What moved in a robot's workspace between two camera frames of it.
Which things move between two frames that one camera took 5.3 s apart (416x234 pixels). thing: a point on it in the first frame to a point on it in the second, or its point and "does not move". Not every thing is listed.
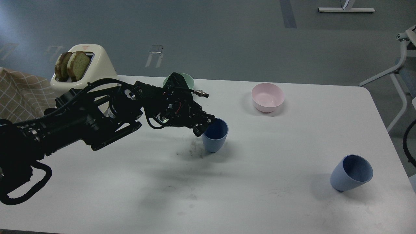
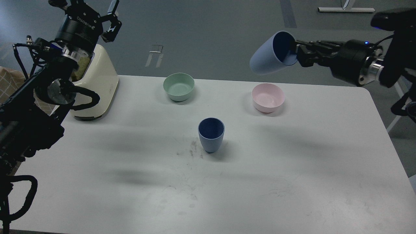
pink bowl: (266, 97) does not move
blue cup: (214, 136) does not move
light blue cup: (351, 171) to (279, 51)
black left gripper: (175, 105) to (82, 26)
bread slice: (77, 63) does not move
